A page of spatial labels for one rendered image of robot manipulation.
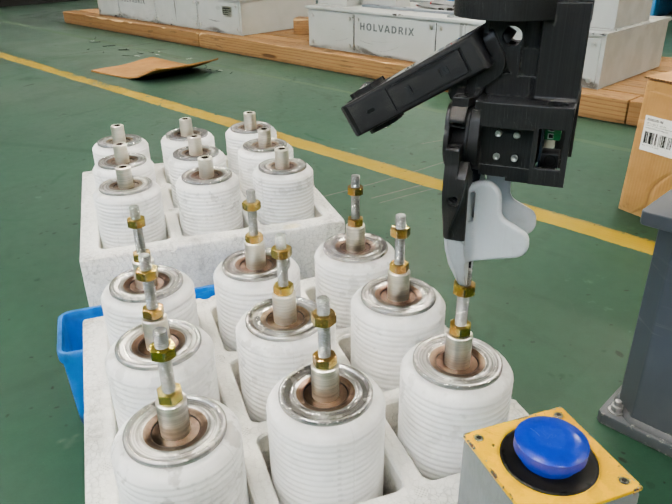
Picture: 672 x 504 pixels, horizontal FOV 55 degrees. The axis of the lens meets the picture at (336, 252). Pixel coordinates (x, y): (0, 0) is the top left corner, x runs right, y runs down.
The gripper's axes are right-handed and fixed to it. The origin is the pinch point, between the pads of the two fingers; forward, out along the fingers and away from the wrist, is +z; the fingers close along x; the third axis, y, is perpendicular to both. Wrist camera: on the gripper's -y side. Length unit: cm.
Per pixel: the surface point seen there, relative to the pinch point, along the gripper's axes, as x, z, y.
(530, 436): -16.0, 1.4, 7.9
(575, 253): 78, 35, 8
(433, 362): -1.1, 9.1, -1.1
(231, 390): -2.9, 16.4, -20.5
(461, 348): -1.1, 7.1, 1.1
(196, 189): 28, 10, -44
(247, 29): 270, 24, -174
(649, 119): 103, 13, 18
